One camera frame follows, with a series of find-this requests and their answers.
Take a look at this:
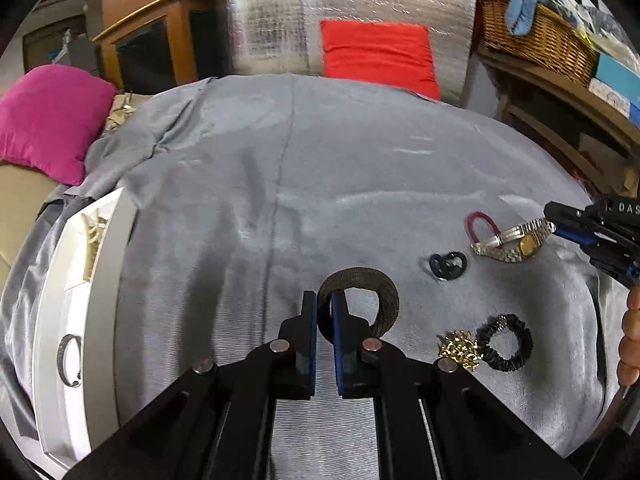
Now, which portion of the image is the silver foil mat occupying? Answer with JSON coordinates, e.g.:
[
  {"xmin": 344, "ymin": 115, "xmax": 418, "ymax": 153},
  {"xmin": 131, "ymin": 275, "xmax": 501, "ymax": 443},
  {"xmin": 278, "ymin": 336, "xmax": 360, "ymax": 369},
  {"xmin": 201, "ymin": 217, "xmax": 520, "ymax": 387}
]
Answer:
[{"xmin": 216, "ymin": 0, "xmax": 479, "ymax": 108}]

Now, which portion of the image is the wooden cabinet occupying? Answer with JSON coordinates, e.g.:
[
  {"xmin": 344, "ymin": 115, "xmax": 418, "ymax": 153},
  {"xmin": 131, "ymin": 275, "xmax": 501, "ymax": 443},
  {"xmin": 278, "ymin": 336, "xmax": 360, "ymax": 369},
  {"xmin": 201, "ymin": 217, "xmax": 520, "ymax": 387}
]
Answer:
[{"xmin": 92, "ymin": 0, "xmax": 236, "ymax": 97}]

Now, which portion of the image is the red pillow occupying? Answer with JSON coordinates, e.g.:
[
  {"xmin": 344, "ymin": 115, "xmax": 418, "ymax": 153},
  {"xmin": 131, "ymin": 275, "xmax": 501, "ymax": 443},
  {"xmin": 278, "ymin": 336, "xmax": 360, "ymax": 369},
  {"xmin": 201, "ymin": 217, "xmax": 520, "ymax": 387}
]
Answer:
[{"xmin": 320, "ymin": 20, "xmax": 442, "ymax": 101}]

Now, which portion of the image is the black scrunchie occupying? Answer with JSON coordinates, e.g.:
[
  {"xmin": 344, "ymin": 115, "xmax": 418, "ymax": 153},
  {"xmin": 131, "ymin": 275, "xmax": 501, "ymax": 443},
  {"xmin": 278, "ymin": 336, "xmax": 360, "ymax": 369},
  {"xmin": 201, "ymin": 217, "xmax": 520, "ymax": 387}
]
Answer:
[{"xmin": 473, "ymin": 314, "xmax": 534, "ymax": 373}]

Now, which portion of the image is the white jewelry box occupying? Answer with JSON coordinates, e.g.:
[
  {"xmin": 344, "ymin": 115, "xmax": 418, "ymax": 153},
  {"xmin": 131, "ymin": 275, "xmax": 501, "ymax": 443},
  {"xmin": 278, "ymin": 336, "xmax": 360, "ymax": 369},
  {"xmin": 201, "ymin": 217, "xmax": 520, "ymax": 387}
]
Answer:
[{"xmin": 31, "ymin": 187, "xmax": 139, "ymax": 472}]

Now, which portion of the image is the wicker basket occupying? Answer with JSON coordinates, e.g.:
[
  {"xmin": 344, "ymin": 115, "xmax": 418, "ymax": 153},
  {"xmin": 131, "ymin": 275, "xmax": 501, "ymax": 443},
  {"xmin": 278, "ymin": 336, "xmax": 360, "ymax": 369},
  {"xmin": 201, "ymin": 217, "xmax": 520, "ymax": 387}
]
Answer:
[{"xmin": 479, "ymin": 0, "xmax": 601, "ymax": 87}]

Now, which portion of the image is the small black hair tie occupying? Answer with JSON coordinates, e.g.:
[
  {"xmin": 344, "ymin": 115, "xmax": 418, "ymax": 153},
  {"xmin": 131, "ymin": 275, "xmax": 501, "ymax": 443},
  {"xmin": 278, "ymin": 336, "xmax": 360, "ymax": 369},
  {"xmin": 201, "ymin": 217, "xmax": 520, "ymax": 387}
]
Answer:
[{"xmin": 428, "ymin": 251, "xmax": 469, "ymax": 282}]

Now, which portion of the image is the grey metal bracelet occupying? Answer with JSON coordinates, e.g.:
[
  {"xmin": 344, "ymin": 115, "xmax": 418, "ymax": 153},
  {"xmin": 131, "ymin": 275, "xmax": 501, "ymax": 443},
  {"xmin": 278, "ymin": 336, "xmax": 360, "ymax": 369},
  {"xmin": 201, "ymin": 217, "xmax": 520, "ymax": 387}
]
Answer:
[{"xmin": 57, "ymin": 334, "xmax": 83, "ymax": 389}]

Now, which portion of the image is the gold sparkly hair clip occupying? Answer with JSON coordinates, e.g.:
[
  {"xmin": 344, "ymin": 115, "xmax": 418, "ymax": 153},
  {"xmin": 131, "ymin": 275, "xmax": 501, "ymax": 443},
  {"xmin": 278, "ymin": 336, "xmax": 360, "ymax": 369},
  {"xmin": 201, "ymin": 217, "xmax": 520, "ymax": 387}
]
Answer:
[{"xmin": 436, "ymin": 331, "xmax": 483, "ymax": 372}]

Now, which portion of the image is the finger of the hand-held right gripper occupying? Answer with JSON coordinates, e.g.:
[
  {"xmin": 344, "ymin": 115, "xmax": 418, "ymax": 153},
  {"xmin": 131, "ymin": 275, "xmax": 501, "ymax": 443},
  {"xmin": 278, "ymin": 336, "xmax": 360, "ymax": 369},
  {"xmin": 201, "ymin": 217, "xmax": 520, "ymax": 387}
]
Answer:
[
  {"xmin": 555, "ymin": 225, "xmax": 601, "ymax": 248},
  {"xmin": 544, "ymin": 201, "xmax": 598, "ymax": 225}
]

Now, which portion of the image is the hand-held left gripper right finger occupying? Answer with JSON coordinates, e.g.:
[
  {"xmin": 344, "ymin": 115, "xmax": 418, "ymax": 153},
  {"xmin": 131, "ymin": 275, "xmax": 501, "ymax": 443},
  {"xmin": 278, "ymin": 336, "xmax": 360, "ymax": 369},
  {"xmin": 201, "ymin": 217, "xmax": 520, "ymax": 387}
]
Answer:
[{"xmin": 331, "ymin": 291, "xmax": 583, "ymax": 480}]

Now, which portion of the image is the person's right hand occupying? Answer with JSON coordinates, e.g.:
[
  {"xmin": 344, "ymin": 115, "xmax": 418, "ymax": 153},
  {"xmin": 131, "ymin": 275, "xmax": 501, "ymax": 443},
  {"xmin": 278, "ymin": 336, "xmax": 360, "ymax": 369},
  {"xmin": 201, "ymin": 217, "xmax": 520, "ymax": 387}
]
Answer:
[{"xmin": 616, "ymin": 285, "xmax": 640, "ymax": 388}]

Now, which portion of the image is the teal box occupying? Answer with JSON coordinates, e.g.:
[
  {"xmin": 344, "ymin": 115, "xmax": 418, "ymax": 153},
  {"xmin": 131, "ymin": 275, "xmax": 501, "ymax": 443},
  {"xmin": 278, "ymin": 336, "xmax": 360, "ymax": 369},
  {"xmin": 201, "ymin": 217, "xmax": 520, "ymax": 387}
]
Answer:
[{"xmin": 587, "ymin": 52, "xmax": 640, "ymax": 128}]

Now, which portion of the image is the silver and gold wristwatch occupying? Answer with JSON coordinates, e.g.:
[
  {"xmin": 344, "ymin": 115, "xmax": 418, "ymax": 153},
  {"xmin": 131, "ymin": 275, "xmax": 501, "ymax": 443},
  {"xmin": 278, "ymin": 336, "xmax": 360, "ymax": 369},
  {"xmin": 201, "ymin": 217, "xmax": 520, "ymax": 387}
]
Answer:
[{"xmin": 471, "ymin": 218, "xmax": 557, "ymax": 264}]

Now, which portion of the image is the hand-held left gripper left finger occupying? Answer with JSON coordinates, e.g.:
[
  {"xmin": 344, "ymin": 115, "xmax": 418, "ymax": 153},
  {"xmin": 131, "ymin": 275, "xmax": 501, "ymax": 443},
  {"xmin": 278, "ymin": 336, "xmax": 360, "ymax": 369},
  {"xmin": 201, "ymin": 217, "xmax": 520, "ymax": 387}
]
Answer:
[{"xmin": 65, "ymin": 290, "xmax": 319, "ymax": 480}]

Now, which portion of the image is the brown fabric hair tie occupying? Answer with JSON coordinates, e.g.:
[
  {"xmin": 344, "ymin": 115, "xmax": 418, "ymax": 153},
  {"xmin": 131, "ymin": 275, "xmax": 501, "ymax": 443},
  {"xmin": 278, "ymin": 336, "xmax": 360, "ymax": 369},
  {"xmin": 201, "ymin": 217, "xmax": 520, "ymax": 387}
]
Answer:
[{"xmin": 317, "ymin": 268, "xmax": 400, "ymax": 341}]

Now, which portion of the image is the pink pillow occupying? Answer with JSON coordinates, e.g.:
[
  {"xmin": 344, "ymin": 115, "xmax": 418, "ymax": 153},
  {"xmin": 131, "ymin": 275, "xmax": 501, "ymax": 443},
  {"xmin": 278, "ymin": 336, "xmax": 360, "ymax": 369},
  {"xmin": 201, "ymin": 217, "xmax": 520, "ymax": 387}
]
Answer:
[{"xmin": 0, "ymin": 64, "xmax": 118, "ymax": 187}]

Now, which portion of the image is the grey blanket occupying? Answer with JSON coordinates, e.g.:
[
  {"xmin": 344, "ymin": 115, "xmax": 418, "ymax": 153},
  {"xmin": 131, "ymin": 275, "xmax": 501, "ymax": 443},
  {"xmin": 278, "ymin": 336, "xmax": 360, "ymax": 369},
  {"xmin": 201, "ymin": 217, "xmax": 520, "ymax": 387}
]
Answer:
[{"xmin": 0, "ymin": 74, "xmax": 632, "ymax": 463}]

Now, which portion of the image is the wooden shelf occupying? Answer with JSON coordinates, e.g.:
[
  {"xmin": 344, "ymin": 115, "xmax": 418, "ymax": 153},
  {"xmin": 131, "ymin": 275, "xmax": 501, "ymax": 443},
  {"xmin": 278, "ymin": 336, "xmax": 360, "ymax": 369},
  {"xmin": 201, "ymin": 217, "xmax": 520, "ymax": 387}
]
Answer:
[{"xmin": 475, "ymin": 42, "xmax": 640, "ymax": 196}]

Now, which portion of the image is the red elastic hair tie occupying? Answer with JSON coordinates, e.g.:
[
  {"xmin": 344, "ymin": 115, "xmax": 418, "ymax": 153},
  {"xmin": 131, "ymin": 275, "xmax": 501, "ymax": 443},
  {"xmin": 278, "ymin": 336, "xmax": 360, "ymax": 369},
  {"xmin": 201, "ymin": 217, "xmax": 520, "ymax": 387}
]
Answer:
[{"xmin": 464, "ymin": 211, "xmax": 502, "ymax": 243}]

